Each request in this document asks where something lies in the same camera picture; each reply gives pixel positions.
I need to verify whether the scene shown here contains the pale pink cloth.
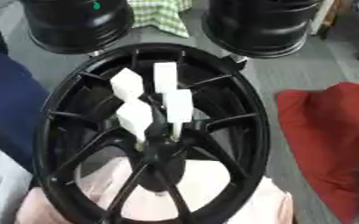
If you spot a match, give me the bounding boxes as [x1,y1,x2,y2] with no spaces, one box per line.
[14,157,295,224]

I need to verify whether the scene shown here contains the dark blue cloth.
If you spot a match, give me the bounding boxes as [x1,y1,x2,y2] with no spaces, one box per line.
[0,44,53,173]

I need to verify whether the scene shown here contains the black round wheel rim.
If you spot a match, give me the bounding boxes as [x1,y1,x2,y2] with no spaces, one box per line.
[201,0,326,59]
[18,0,137,55]

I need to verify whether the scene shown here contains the green white checked cloth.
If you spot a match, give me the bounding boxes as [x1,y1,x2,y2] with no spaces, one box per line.
[125,0,194,39]

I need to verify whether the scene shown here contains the black spoked wheel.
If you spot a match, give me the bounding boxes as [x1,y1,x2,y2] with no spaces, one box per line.
[32,43,271,224]

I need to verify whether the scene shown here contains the red cloth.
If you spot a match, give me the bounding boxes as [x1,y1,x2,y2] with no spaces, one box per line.
[274,81,359,224]

